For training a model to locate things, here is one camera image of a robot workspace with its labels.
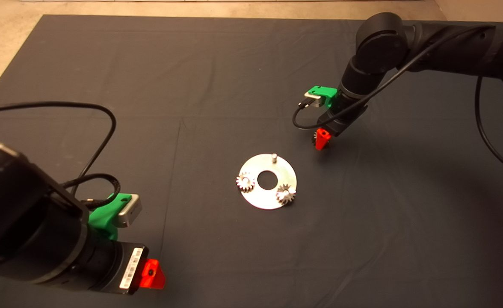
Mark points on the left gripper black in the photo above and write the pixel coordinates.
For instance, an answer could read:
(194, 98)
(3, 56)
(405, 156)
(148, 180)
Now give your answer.
(127, 268)

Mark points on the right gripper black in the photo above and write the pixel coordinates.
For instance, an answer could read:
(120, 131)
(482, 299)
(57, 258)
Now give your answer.
(343, 117)

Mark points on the small steel planetary gear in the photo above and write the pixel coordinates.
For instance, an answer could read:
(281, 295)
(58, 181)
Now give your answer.
(314, 137)
(286, 194)
(245, 182)

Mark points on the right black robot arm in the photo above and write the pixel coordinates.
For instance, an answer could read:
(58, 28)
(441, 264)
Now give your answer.
(405, 38)

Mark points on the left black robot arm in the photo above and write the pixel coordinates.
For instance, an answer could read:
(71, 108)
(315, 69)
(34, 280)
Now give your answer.
(20, 214)

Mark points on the round metal carrier plate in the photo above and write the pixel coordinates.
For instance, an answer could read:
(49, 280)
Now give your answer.
(268, 201)

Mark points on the dark grey table cloth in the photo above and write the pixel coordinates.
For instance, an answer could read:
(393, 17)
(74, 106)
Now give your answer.
(191, 64)

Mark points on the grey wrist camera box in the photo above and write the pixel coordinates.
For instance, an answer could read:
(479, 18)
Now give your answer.
(129, 209)
(313, 100)

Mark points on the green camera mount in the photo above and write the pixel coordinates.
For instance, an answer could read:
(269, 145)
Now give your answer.
(104, 216)
(326, 94)

